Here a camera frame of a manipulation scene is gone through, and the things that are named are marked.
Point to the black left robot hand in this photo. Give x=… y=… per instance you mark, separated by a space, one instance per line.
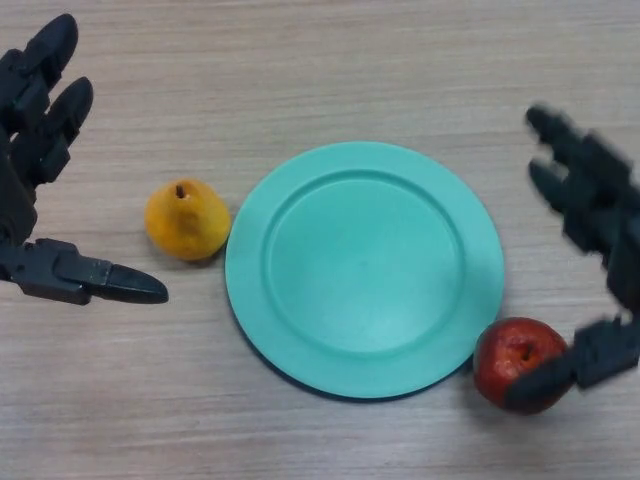
x=20 y=215

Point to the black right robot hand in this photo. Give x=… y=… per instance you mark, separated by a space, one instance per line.
x=605 y=200

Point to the red apple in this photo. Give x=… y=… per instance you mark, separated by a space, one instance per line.
x=510 y=362

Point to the green round plate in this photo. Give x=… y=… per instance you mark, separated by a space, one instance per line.
x=364 y=270

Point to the yellow pear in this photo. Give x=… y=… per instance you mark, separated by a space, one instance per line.
x=187 y=222

